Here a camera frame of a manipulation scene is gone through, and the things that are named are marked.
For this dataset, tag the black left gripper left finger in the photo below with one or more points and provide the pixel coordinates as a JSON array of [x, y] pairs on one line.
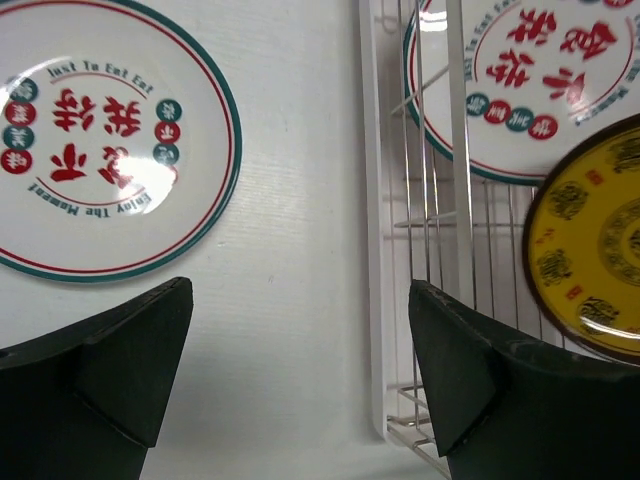
[[88, 401]]

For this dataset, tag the white plate red characters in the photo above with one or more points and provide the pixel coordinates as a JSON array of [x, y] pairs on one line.
[[543, 76], [121, 142]]

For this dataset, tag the metal wire dish rack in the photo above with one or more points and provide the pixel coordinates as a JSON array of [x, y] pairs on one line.
[[430, 217]]

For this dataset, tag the yellow patterned plate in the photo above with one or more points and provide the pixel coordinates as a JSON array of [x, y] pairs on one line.
[[580, 247]]

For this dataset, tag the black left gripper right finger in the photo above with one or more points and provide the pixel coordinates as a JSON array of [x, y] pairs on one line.
[[505, 405]]

